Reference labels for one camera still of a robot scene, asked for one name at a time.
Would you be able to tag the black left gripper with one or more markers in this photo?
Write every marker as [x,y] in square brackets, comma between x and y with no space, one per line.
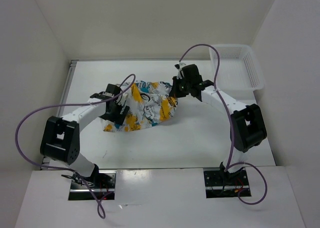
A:
[118,118]

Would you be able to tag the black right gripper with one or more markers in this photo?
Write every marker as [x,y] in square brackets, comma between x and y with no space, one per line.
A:
[175,92]

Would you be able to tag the patterned white yellow teal shorts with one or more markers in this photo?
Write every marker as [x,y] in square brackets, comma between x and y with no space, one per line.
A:
[149,104]

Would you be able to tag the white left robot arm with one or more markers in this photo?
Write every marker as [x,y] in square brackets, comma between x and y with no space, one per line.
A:
[61,138]

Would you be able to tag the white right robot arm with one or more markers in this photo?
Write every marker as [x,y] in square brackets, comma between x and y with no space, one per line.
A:
[247,127]

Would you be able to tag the white plastic mesh basket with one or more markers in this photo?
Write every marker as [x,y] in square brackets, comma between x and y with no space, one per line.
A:
[239,69]

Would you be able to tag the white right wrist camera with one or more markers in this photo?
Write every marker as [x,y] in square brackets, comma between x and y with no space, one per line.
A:
[179,66]

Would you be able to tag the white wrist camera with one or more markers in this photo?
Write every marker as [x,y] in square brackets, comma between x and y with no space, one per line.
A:
[121,100]
[179,66]

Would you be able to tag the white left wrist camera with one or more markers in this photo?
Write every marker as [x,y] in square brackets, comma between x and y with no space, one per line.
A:
[121,100]

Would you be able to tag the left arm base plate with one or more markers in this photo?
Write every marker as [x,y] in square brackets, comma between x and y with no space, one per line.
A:
[105,190]

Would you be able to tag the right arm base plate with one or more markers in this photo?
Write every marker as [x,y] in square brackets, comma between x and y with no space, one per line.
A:
[218,187]

